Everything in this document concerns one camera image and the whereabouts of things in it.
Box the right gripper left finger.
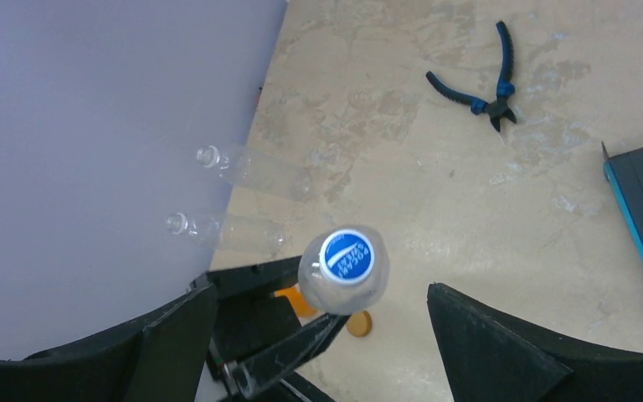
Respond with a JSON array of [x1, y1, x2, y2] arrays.
[[0, 285, 218, 401]]

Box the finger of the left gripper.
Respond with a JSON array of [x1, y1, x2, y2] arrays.
[[228, 313, 349, 399]]

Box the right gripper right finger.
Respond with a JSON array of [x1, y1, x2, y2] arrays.
[[427, 283, 643, 401]]

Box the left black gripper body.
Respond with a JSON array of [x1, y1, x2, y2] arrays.
[[191, 257, 330, 401]]

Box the clear plastic bottle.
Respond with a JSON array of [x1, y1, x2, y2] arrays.
[[298, 224, 390, 316]]

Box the blue white bottle cap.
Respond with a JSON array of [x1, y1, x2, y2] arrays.
[[319, 228, 376, 286]]

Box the orange juice bottle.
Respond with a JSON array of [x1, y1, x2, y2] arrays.
[[275, 285, 316, 318]]

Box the clear bottle near left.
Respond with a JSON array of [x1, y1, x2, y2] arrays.
[[166, 212, 286, 254]]

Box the orange bottle cap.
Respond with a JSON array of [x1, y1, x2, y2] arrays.
[[345, 310, 373, 338]]

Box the clear bottle far left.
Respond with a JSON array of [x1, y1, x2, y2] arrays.
[[195, 144, 311, 201]]

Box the blue handled pliers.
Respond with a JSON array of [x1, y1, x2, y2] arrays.
[[424, 21, 517, 133]]

